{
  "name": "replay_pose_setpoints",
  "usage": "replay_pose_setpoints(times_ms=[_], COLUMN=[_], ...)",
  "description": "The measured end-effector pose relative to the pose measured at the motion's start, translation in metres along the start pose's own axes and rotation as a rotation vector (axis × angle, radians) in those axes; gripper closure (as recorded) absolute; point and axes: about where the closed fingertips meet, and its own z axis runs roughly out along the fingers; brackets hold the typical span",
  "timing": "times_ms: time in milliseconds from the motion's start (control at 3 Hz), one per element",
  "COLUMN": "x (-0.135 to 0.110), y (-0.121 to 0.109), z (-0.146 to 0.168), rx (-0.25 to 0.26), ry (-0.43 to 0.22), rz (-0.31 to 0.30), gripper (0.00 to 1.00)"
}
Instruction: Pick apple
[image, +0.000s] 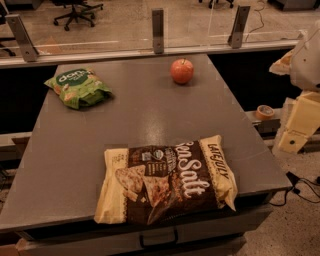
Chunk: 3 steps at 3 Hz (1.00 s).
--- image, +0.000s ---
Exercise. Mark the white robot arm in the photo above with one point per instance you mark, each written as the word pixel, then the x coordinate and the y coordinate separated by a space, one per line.
pixel 302 65

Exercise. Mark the red apple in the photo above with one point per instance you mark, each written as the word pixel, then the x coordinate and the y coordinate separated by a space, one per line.
pixel 181 71

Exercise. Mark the brown yellow chips bag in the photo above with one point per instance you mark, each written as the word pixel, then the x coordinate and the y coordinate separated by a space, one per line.
pixel 147 185

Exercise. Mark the green snack bag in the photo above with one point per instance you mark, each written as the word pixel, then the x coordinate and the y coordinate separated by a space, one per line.
pixel 79 87

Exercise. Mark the tape roll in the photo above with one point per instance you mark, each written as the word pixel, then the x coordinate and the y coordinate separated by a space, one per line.
pixel 264 112

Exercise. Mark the black office chair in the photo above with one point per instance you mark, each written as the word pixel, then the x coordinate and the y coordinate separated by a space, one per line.
pixel 79 10

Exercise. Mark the black drawer handle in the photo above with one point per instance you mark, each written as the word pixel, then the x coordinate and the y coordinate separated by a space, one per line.
pixel 157 238

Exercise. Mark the middle metal rail post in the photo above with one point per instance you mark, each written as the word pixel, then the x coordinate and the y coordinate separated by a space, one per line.
pixel 158 30

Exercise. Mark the metal rail post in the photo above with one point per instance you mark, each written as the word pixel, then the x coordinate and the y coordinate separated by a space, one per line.
pixel 27 49
pixel 236 37
pixel 158 30

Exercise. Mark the right metal rail post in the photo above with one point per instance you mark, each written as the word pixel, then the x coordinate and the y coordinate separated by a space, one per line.
pixel 236 37

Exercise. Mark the left metal rail post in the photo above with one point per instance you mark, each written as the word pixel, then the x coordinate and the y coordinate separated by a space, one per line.
pixel 27 49

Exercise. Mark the horizontal metal rail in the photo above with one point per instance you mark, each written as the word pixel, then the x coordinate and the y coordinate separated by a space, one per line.
pixel 48 60

